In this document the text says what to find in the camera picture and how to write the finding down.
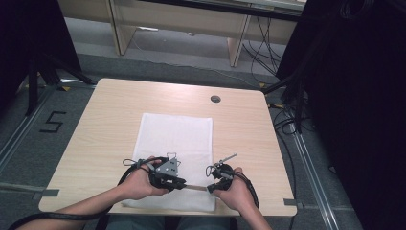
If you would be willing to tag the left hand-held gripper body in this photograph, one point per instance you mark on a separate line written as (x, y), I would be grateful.
(166, 174)

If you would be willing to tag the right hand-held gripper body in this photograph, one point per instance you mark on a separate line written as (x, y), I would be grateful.
(223, 175)

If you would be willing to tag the pale strip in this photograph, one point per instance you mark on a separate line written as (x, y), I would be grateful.
(195, 187)

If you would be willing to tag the white towel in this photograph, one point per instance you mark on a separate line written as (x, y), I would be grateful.
(178, 137)

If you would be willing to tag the person's right hand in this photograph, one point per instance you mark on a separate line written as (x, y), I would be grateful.
(236, 195)

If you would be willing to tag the person's left hand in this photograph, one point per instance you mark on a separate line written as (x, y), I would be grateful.
(137, 185)

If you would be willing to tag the person's legs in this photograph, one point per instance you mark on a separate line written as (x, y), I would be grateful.
(169, 223)

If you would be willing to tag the grey tape piece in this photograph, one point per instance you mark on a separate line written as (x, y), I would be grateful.
(292, 202)

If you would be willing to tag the black metal stand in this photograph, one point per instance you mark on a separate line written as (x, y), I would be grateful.
(35, 83)
(295, 96)

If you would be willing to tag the light wooden desk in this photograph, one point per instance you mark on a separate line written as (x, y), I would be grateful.
(178, 19)

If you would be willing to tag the black curtain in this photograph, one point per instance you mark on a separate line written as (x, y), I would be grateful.
(357, 96)
(32, 32)

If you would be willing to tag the grey floor rail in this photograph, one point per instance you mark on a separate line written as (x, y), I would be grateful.
(22, 127)
(314, 179)

